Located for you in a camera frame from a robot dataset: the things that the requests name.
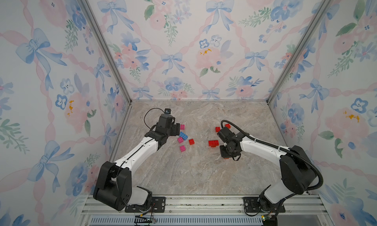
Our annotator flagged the red long lego brick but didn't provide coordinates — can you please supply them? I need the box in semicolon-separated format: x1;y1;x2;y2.
208;140;220;148

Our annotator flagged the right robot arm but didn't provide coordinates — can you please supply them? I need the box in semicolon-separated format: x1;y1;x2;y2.
218;127;324;212

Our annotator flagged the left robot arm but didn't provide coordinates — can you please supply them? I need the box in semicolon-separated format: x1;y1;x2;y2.
93;109;180;212

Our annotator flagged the blue lego brick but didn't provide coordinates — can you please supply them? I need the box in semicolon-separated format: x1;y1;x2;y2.
179;132;188;141

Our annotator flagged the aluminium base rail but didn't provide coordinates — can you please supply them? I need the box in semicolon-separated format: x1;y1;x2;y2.
76;195;334;226

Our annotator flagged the aluminium corner post left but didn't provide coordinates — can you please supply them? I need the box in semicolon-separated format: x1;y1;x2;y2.
77;0;132;105

